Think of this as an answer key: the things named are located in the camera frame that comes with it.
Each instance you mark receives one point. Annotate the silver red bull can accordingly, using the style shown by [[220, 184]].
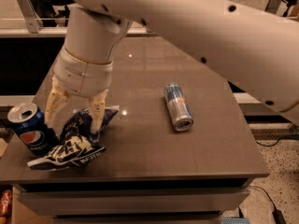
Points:
[[179, 112]]

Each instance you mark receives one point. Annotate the orange snack bag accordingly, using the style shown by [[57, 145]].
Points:
[[6, 203]]

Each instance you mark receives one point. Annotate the glass railing with metal posts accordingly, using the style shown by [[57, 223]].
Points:
[[31, 13]]

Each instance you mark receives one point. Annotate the grey cabinet drawer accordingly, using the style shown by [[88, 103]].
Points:
[[139, 201]]

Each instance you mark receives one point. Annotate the black office chair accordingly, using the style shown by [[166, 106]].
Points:
[[45, 10]]

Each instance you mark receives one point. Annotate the blue pepsi can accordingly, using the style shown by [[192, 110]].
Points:
[[28, 122]]

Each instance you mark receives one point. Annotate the blue chip bag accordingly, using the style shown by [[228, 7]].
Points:
[[78, 146]]

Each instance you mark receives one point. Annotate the cardboard box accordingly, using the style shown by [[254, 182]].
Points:
[[23, 215]]

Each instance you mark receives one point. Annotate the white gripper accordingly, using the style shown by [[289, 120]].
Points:
[[82, 75]]

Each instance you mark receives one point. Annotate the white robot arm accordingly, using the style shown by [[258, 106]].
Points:
[[256, 51]]

